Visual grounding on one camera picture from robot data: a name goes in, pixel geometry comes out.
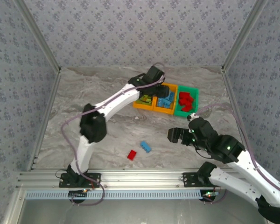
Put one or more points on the blue lego brick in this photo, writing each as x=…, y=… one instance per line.
x=171, y=95
x=169, y=106
x=146, y=147
x=166, y=100
x=161, y=102

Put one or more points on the green lego brick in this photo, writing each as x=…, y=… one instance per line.
x=146, y=96
x=140, y=100
x=148, y=101

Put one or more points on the red lego brick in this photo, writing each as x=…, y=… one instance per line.
x=182, y=102
x=187, y=108
x=186, y=94
x=131, y=155
x=187, y=102
x=190, y=100

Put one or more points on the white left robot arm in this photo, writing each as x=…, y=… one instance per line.
x=84, y=151

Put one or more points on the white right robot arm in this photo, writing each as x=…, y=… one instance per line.
x=235, y=184

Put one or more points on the orange plastic bin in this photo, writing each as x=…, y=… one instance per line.
x=142, y=107
x=163, y=111

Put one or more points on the green plastic bin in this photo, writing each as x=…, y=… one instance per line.
x=185, y=113

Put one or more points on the black controller board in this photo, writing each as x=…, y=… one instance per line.
x=208, y=194
x=78, y=193

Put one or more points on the aluminium frame rail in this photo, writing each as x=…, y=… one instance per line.
x=48, y=109
x=231, y=93
x=12, y=207

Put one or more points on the wide aluminium base rail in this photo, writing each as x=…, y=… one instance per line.
x=142, y=178

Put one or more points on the aluminium frame post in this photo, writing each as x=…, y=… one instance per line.
x=39, y=35
x=243, y=35

